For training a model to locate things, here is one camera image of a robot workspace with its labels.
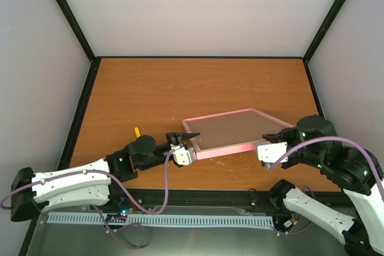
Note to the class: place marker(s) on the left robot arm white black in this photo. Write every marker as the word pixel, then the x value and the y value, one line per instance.
pixel 91 184

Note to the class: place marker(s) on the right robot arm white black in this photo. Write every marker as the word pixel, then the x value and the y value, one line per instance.
pixel 313 141

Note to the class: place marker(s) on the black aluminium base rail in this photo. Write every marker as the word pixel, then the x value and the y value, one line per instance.
pixel 251 200

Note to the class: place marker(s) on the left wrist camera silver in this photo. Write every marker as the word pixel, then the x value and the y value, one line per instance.
pixel 183 155

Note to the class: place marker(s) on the pink wooden picture frame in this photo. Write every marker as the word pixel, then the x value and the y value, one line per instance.
pixel 222 149

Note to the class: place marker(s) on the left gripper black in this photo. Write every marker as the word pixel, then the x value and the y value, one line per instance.
pixel 176 136

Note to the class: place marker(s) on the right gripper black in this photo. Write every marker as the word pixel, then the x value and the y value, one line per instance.
pixel 275 138

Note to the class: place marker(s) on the left black corner post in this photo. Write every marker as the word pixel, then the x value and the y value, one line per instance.
pixel 75 27

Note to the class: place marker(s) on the light blue slotted cable duct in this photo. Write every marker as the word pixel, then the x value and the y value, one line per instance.
pixel 163 221

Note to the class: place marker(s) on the right black corner post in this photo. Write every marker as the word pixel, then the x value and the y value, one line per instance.
pixel 322 30

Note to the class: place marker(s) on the yellow handled screwdriver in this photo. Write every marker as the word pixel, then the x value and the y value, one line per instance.
pixel 137 132

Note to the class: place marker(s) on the black corner post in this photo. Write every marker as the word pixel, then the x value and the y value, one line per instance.
pixel 322 30
pixel 75 27

